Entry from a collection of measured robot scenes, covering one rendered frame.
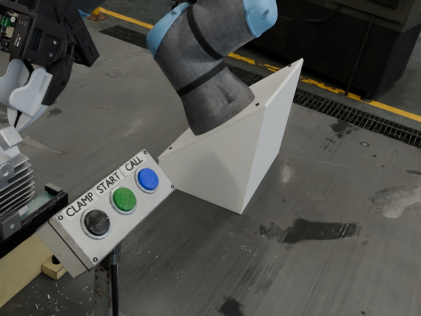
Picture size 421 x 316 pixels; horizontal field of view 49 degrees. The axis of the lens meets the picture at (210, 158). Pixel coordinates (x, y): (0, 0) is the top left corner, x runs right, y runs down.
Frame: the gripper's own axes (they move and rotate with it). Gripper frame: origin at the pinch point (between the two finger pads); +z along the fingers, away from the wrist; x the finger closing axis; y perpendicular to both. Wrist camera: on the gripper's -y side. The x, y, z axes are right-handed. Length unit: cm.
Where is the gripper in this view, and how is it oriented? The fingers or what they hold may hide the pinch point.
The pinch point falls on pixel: (21, 123)
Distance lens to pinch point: 66.5
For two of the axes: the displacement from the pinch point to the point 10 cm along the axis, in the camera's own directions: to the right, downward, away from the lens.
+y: -3.3, -0.2, -9.5
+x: 8.8, 3.6, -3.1
